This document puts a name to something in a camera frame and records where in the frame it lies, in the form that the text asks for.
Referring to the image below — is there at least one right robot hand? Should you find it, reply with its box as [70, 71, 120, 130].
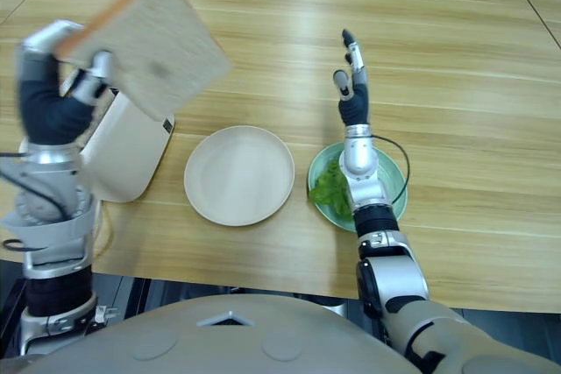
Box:
[332, 29, 372, 128]

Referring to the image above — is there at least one bread slice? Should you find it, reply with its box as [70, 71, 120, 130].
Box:
[55, 0, 233, 121]

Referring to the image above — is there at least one green lettuce leaf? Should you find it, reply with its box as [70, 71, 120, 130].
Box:
[309, 159, 354, 221]

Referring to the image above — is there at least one robot body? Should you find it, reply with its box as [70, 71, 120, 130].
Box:
[17, 293, 422, 374]

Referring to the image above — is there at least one cream toaster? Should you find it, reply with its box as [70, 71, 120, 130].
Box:
[76, 87, 176, 204]

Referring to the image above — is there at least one green plate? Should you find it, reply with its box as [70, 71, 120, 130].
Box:
[308, 142, 408, 234]

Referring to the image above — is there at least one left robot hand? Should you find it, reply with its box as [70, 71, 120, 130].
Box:
[16, 19, 116, 146]

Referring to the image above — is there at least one black cable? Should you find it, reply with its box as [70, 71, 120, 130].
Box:
[0, 151, 71, 253]
[370, 132, 411, 207]

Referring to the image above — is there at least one cream plate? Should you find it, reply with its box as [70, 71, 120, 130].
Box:
[183, 124, 295, 227]

